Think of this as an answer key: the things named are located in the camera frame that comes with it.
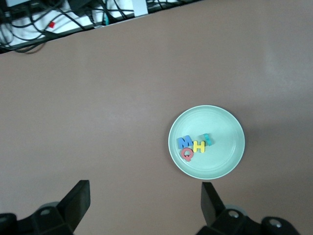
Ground yellow foam letter H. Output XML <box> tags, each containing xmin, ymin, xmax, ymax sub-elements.
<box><xmin>193</xmin><ymin>140</ymin><xmax>206</xmax><ymax>154</ymax></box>

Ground grey metal post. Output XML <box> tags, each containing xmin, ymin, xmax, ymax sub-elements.
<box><xmin>131</xmin><ymin>0</ymin><xmax>149</xmax><ymax>17</ymax></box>

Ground brown table cover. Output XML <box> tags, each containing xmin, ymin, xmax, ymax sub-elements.
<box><xmin>0</xmin><ymin>0</ymin><xmax>313</xmax><ymax>235</ymax></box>

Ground red foam letter Q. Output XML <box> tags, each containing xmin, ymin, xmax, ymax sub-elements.
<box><xmin>180</xmin><ymin>146</ymin><xmax>196</xmax><ymax>163</ymax></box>

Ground teal foam letter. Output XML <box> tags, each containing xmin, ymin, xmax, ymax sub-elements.
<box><xmin>202</xmin><ymin>133</ymin><xmax>213</xmax><ymax>147</ymax></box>

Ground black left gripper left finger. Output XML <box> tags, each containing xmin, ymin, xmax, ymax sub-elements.
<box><xmin>0</xmin><ymin>180</ymin><xmax>91</xmax><ymax>235</ymax></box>

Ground tangled black floor cables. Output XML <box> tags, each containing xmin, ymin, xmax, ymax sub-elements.
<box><xmin>0</xmin><ymin>0</ymin><xmax>147</xmax><ymax>55</ymax></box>

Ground blue foam letter W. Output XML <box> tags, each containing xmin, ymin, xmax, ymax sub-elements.
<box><xmin>177</xmin><ymin>136</ymin><xmax>194</xmax><ymax>150</ymax></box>

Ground pale green plate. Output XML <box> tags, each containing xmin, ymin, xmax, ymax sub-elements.
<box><xmin>168</xmin><ymin>105</ymin><xmax>246</xmax><ymax>181</ymax></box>

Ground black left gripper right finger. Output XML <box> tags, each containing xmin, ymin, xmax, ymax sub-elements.
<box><xmin>195</xmin><ymin>182</ymin><xmax>300</xmax><ymax>235</ymax></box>

